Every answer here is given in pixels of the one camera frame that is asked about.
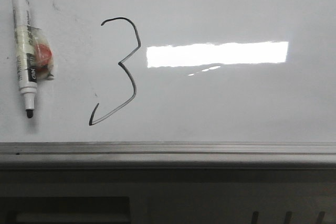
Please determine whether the red magnet taped to marker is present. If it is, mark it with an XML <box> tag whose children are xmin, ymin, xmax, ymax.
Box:
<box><xmin>29</xmin><ymin>26</ymin><xmax>55</xmax><ymax>80</ymax></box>

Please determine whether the white black whiteboard marker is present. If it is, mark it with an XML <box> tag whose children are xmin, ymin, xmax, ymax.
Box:
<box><xmin>12</xmin><ymin>0</ymin><xmax>37</xmax><ymax>119</ymax></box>

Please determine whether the grey cabinet below whiteboard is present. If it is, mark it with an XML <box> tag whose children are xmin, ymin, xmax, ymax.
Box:
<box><xmin>1</xmin><ymin>169</ymin><xmax>335</xmax><ymax>223</ymax></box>

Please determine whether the white whiteboard with metal frame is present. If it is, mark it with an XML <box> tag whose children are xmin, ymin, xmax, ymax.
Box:
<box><xmin>1</xmin><ymin>0</ymin><xmax>335</xmax><ymax>169</ymax></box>

